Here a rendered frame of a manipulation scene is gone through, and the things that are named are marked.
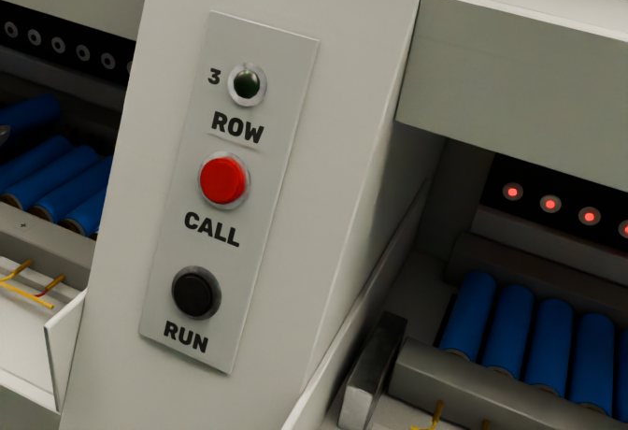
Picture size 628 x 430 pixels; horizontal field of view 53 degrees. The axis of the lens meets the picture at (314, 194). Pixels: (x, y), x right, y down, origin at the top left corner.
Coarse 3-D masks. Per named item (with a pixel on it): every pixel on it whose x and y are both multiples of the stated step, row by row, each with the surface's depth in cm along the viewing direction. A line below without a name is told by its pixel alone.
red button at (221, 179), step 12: (204, 168) 22; (216, 168) 22; (228, 168) 21; (204, 180) 22; (216, 180) 22; (228, 180) 22; (240, 180) 22; (204, 192) 22; (216, 192) 22; (228, 192) 22; (240, 192) 22
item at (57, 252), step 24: (0, 216) 32; (24, 216) 33; (0, 240) 32; (24, 240) 31; (48, 240) 31; (72, 240) 32; (24, 264) 31; (48, 264) 31; (72, 264) 30; (48, 288) 30
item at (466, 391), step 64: (512, 192) 35; (576, 192) 34; (384, 256) 29; (512, 256) 35; (576, 256) 35; (384, 320) 29; (448, 320) 33; (512, 320) 31; (576, 320) 34; (320, 384) 24; (384, 384) 29; (448, 384) 27; (512, 384) 27; (576, 384) 29
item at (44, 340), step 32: (0, 64) 46; (32, 64) 44; (96, 96) 43; (0, 288) 32; (32, 288) 32; (0, 320) 30; (32, 320) 30; (64, 320) 24; (0, 352) 28; (32, 352) 29; (64, 352) 25; (0, 384) 27; (32, 384) 27; (64, 384) 26; (0, 416) 29; (32, 416) 27
